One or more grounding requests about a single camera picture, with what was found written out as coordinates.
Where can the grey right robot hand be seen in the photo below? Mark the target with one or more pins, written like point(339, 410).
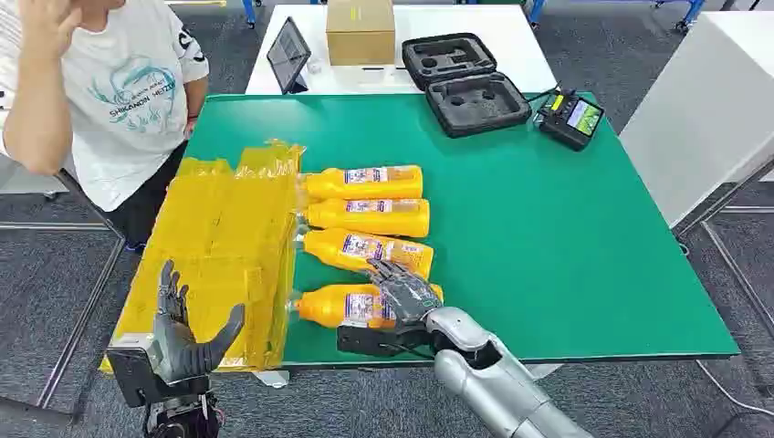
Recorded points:
point(406, 296)

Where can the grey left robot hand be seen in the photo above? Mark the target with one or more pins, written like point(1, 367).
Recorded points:
point(175, 353)

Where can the orange drink bottle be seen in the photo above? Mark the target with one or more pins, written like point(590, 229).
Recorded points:
point(375, 216)
point(329, 305)
point(363, 249)
point(369, 181)

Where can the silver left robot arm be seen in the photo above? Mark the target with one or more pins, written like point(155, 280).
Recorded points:
point(181, 420)

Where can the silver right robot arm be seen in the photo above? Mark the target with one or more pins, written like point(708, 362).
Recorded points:
point(496, 387)

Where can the grey table foot plate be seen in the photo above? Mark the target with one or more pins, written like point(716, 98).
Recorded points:
point(272, 379)

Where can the yellow plastic sheet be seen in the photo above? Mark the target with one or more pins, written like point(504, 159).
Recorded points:
point(224, 242)

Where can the green table mat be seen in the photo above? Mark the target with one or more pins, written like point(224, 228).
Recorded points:
point(544, 242)

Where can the black foam-lined carrying case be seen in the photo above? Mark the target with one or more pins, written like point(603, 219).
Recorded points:
point(465, 84)

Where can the black remote controller with screen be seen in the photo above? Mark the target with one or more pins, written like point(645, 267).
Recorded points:
point(571, 121)

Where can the person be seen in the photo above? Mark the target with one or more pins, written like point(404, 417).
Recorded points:
point(127, 109)

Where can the brown cardboard box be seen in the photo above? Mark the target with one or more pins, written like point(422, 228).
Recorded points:
point(360, 33)

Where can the black tablet on stand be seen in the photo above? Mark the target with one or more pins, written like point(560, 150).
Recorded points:
point(288, 55)

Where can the white table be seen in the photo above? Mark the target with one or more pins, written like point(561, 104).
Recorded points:
point(423, 24)

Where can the white cabinet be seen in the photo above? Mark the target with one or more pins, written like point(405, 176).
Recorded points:
point(701, 109)

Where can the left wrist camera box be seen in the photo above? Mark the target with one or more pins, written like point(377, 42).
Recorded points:
point(130, 375)

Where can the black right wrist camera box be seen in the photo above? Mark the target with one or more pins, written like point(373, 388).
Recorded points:
point(363, 341)

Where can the metal floor rail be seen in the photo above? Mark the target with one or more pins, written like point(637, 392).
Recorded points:
point(78, 314)

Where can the blue frame leg with caster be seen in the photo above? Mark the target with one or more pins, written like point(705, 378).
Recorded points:
point(689, 15)

